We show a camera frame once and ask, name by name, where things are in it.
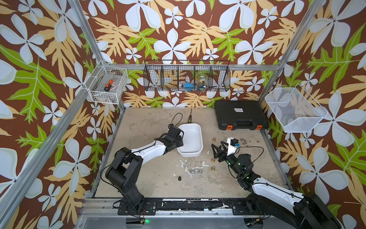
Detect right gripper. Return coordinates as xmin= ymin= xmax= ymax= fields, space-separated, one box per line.
xmin=212 ymin=141 xmax=242 ymax=178

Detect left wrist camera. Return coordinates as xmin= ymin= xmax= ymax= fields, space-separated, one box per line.
xmin=168 ymin=124 xmax=184 ymax=139

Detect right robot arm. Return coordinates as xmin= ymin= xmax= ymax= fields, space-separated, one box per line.
xmin=211 ymin=138 xmax=342 ymax=229

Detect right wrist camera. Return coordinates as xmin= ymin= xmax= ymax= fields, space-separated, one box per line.
xmin=227 ymin=137 xmax=240 ymax=156

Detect black wire basket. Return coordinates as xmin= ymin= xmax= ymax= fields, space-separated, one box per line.
xmin=142 ymin=60 xmax=231 ymax=92

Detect black tool case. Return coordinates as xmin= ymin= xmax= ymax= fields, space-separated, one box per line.
xmin=214 ymin=100 xmax=269 ymax=130

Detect clear bottle in basket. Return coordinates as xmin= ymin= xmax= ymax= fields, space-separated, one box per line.
xmin=197 ymin=74 xmax=207 ymax=87

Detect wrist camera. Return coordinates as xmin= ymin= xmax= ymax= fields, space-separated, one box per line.
xmin=227 ymin=137 xmax=240 ymax=156
xmin=168 ymin=124 xmax=184 ymax=139

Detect red black screwdriver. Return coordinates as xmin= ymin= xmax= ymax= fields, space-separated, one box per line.
xmin=104 ymin=80 xmax=113 ymax=92

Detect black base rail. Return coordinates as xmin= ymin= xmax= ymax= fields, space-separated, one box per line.
xmin=112 ymin=198 xmax=269 ymax=217

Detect black yellow screwdriver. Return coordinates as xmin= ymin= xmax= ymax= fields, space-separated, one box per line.
xmin=188 ymin=108 xmax=193 ymax=124

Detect white plastic storage box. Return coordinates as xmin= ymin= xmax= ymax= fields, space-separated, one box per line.
xmin=177 ymin=123 xmax=204 ymax=157

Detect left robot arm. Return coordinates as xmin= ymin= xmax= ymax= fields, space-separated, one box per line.
xmin=105 ymin=131 xmax=184 ymax=215

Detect white mesh basket right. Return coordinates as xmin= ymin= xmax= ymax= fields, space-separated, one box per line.
xmin=265 ymin=84 xmax=328 ymax=133

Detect blue object in basket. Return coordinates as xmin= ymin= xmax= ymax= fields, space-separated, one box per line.
xmin=183 ymin=83 xmax=194 ymax=92

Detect white wire basket left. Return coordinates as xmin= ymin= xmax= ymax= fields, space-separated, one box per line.
xmin=86 ymin=63 xmax=129 ymax=105

